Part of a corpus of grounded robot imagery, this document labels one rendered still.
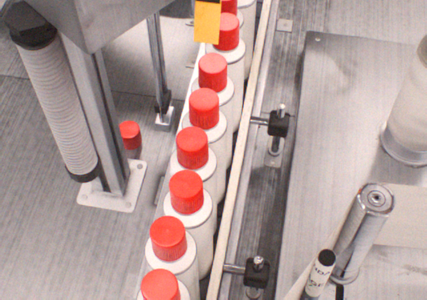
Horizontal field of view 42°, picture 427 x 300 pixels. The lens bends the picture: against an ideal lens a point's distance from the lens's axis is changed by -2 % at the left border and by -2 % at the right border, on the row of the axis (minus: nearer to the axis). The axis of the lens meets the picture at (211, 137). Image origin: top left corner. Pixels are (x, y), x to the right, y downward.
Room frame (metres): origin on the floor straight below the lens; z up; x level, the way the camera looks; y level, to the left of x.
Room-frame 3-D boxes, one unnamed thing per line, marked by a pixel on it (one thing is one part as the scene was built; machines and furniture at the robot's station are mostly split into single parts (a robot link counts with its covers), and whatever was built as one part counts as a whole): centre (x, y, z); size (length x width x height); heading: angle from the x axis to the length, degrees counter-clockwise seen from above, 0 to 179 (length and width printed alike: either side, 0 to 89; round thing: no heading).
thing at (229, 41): (0.49, -0.02, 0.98); 0.05 x 0.05 x 0.20
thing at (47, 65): (0.29, 0.13, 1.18); 0.04 x 0.04 x 0.21
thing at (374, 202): (0.26, -0.16, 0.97); 0.05 x 0.05 x 0.19
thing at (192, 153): (0.32, 0.02, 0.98); 0.05 x 0.05 x 0.20
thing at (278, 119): (0.47, -0.10, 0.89); 0.03 x 0.03 x 0.12; 79
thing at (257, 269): (0.25, -0.04, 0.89); 0.06 x 0.03 x 0.12; 79
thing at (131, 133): (0.49, 0.13, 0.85); 0.03 x 0.03 x 0.03
